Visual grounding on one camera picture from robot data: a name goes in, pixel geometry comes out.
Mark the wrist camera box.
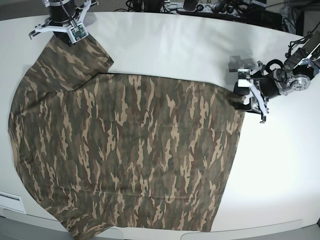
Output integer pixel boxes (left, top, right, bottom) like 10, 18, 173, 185
67, 22, 89, 44
237, 68, 251, 81

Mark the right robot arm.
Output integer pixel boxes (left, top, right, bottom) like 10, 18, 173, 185
28, 0, 99, 47

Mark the camouflage T-shirt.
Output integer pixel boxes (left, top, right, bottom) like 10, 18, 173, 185
8, 36, 245, 240

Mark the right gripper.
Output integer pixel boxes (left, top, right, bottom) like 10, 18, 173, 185
28, 0, 99, 45

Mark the black equipment box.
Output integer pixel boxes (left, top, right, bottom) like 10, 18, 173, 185
246, 10, 283, 31

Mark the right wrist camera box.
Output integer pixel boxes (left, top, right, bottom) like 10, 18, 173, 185
67, 22, 89, 44

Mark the power strip with cables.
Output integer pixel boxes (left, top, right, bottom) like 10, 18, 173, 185
160, 0, 251, 16

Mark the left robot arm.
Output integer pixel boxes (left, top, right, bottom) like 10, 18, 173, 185
233, 31, 320, 123

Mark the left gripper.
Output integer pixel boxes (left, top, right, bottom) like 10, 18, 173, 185
233, 61, 269, 124

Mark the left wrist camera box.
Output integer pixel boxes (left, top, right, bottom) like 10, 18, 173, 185
237, 68, 251, 81

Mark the white label plate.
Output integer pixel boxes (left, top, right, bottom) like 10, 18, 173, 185
0, 191, 26, 214

